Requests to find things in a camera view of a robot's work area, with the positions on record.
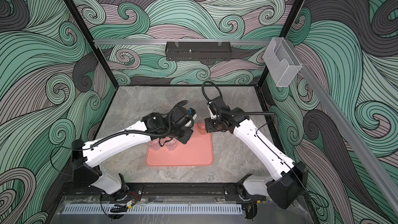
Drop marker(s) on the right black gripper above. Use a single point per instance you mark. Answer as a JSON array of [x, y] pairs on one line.
[[209, 126]]

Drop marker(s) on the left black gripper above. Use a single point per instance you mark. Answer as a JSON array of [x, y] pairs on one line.
[[188, 133]]

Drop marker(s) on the clear glass front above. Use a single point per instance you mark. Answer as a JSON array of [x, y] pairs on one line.
[[171, 145]]

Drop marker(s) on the clear glass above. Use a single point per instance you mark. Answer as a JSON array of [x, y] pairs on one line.
[[171, 145], [154, 145]]

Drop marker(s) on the pink short cup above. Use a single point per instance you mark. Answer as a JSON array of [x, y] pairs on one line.
[[202, 128]]

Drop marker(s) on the pink tray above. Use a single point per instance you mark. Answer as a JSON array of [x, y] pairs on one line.
[[198, 152]]

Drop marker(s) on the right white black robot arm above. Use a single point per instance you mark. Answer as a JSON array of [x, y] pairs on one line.
[[289, 178]]

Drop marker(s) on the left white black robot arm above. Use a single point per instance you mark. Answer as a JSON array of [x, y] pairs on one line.
[[88, 156]]

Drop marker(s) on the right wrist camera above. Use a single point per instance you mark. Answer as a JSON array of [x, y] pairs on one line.
[[217, 106]]

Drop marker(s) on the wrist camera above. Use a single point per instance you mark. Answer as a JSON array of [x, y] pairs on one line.
[[217, 106], [182, 117]]

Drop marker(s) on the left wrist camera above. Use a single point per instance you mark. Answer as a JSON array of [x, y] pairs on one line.
[[182, 117]]

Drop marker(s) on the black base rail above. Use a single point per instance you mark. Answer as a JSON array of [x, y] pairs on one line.
[[228, 191]]

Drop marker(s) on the black perforated wall shelf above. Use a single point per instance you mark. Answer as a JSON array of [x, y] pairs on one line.
[[203, 51]]

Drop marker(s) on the clear acrylic wall holder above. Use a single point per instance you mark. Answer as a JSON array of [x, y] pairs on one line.
[[282, 61]]

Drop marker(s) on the aluminium rail back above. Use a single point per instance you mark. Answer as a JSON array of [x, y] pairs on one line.
[[142, 41]]

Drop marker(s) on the aluminium rail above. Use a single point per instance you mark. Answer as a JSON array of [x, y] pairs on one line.
[[142, 41], [377, 172]]

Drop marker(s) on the white slotted cable duct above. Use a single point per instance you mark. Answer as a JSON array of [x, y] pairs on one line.
[[147, 209]]

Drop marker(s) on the aluminium rail right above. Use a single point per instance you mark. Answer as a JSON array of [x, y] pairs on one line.
[[377, 172]]

